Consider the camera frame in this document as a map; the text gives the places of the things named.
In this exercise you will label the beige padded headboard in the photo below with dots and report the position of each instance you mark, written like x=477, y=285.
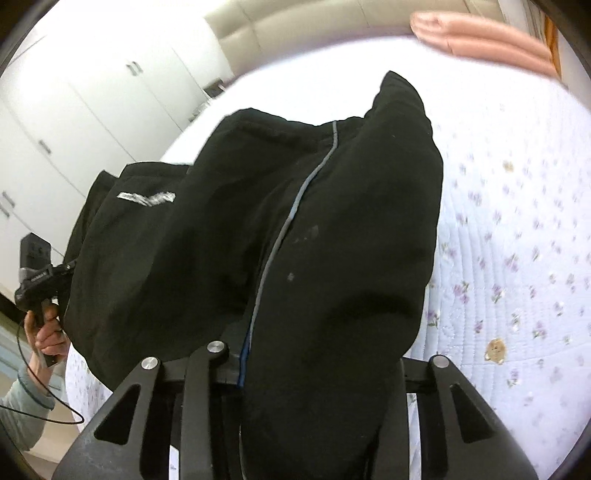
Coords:
x=300, y=32

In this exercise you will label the pink pillow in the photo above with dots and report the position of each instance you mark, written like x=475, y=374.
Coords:
x=485, y=41

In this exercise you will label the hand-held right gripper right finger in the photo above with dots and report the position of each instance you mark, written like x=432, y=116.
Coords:
x=441, y=383

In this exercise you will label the person's left forearm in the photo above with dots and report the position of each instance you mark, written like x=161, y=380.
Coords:
x=23, y=410

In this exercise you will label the person's left hand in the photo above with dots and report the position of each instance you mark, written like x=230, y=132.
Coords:
x=48, y=337

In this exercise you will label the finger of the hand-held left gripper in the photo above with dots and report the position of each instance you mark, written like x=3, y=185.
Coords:
x=64, y=268

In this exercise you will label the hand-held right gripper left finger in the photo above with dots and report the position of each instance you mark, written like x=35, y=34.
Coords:
x=207, y=369

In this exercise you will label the white wardrobe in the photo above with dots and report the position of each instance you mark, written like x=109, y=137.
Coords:
x=92, y=115

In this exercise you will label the dark bedside object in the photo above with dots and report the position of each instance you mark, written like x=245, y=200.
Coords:
x=213, y=87

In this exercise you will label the black hooded jacket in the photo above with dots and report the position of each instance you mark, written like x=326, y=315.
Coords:
x=346, y=230

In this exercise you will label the white floral quilted bed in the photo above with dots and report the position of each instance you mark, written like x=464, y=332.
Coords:
x=508, y=254

